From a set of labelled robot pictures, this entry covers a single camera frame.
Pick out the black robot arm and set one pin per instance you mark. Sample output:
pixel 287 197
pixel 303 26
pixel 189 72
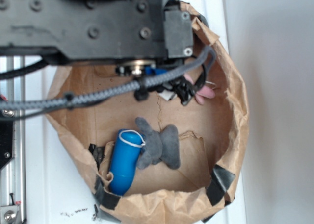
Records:
pixel 87 32

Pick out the grey plush elephant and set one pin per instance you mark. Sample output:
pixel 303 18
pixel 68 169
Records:
pixel 159 146

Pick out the pink plush bunny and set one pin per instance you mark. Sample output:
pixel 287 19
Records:
pixel 204 93

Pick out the white plastic tray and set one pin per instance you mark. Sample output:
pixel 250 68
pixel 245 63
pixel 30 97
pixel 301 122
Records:
pixel 55 192

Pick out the black bracket plate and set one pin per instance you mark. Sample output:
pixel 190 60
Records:
pixel 6 137

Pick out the aluminium frame rail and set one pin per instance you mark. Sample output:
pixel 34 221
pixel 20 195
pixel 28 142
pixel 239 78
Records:
pixel 12 174

